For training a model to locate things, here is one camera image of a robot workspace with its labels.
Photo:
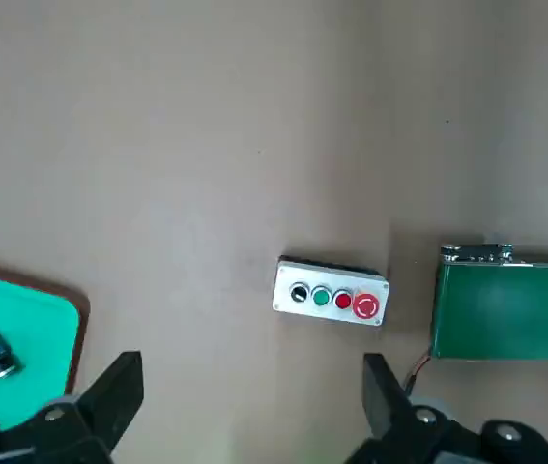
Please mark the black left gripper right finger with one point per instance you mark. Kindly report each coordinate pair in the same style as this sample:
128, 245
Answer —
389, 411

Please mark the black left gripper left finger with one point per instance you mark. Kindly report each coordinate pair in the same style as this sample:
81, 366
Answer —
99, 411

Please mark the grey push-button control box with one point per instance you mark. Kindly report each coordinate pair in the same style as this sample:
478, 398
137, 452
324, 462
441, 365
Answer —
322, 316

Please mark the green belt conveyor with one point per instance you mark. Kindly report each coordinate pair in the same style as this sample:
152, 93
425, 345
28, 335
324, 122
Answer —
510, 309

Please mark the green plastic tray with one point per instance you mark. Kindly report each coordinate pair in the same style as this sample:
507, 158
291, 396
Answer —
27, 319

